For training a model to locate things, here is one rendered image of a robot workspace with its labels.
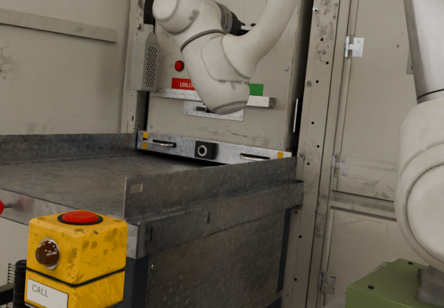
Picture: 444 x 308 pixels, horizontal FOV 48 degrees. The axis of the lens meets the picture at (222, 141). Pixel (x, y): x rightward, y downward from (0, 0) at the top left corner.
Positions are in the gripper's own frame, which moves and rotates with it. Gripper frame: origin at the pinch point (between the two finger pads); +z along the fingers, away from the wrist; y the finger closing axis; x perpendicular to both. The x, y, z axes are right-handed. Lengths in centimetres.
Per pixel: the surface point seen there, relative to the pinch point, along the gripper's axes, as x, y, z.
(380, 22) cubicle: 4.3, 32.6, 1.6
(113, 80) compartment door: -15, -51, 0
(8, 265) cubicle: -91, -101, 2
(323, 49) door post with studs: -2.4, 18.2, 3.6
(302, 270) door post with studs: -62, 19, 4
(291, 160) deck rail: -32.3, 13.8, 0.2
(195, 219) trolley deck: -40, 17, -49
